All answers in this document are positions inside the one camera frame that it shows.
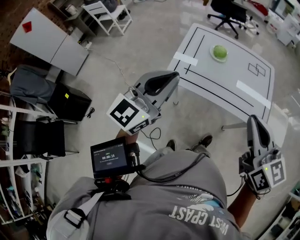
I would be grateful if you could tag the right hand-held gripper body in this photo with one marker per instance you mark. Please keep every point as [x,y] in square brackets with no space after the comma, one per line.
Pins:
[264,178]

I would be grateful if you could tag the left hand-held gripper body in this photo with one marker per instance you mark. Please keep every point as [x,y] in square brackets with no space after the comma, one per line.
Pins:
[127,112]

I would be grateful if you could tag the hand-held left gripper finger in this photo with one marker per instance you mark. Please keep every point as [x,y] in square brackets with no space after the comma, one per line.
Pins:
[169,92]
[152,74]

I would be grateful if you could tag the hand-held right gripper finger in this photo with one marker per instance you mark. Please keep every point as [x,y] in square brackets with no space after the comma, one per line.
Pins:
[250,136]
[263,138]

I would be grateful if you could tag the green round cabbage vegetable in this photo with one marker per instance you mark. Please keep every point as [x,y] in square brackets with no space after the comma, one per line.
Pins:
[219,51]

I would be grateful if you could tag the person's right forearm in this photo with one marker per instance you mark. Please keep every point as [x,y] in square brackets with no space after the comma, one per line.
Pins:
[241,207]

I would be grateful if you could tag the person's left forearm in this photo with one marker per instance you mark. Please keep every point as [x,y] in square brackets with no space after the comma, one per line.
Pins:
[120,134]

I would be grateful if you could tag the short white tape strip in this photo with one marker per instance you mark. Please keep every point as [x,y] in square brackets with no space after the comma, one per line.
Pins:
[185,58]

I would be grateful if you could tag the long white tape strip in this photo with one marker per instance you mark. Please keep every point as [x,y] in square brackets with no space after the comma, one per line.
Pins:
[254,94]

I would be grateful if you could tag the person's right shoe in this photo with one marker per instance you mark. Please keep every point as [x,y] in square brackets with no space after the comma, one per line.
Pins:
[205,141]

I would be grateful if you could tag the person's shoe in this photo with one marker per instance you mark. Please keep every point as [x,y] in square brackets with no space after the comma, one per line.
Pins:
[205,141]
[171,144]

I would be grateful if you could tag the person's left shoe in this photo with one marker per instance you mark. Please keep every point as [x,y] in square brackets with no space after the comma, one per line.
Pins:
[171,144]

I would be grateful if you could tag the white table with black lines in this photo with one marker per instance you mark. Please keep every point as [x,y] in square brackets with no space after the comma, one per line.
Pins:
[225,79]

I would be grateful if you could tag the black box with yellow sticker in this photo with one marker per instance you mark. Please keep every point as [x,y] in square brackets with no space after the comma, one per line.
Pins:
[69,103]

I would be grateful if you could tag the pale green plate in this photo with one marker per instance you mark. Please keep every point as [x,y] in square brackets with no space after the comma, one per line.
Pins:
[223,60]

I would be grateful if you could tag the white power strip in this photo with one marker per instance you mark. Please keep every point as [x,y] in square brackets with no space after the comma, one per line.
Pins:
[88,45]

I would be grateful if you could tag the white wooden chair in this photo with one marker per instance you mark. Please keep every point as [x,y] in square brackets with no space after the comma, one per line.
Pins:
[110,16]

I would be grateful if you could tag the black folding chair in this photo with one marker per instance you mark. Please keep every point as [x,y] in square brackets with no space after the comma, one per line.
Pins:
[39,138]

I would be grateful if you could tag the black office chair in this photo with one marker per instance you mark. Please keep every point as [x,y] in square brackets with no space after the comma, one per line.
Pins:
[228,14]

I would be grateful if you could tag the grey cloth bundle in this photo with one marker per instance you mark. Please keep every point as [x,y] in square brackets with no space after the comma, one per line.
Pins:
[30,84]

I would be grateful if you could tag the person's grey shirt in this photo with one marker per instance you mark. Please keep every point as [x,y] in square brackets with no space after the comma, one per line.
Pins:
[152,211]

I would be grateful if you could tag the white office chair base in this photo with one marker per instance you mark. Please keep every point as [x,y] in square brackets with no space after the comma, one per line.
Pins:
[252,24]

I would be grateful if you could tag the white cabinet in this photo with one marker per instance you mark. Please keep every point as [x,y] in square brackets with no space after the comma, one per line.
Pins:
[287,25]

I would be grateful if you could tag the white storage shelf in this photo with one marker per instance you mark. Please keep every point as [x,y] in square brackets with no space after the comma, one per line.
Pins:
[16,161]

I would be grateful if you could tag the red plastic piece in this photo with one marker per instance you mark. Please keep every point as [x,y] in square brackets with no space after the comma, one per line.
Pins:
[27,27]

